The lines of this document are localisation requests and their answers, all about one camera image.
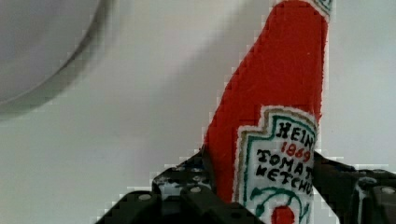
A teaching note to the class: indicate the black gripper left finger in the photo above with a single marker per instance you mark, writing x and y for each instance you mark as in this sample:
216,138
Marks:
183,194

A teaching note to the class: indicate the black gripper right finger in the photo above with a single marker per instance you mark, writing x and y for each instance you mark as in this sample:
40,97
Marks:
356,196

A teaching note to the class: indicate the red Heinz ketchup bottle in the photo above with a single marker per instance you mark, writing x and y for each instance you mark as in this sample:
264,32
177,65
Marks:
262,137

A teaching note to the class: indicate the round lilac plate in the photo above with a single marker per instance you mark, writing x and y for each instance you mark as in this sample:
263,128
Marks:
39,39

